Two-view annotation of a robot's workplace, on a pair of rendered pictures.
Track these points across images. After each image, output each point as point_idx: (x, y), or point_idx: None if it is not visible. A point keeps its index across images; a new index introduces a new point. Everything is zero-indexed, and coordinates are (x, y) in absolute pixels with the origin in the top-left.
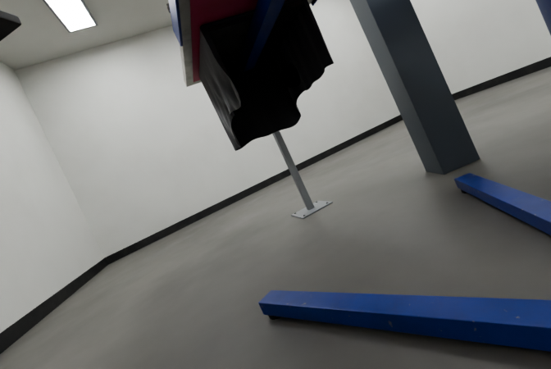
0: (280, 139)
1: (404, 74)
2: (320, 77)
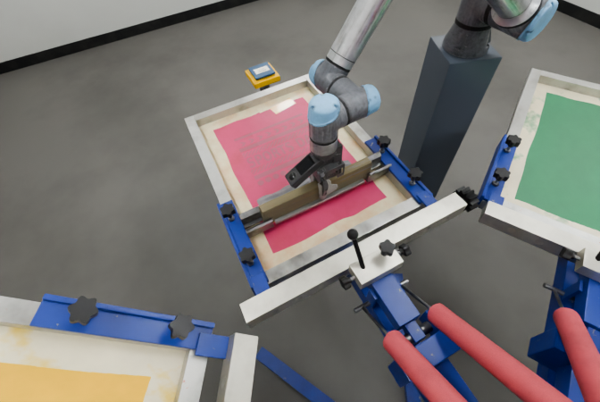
0: None
1: None
2: None
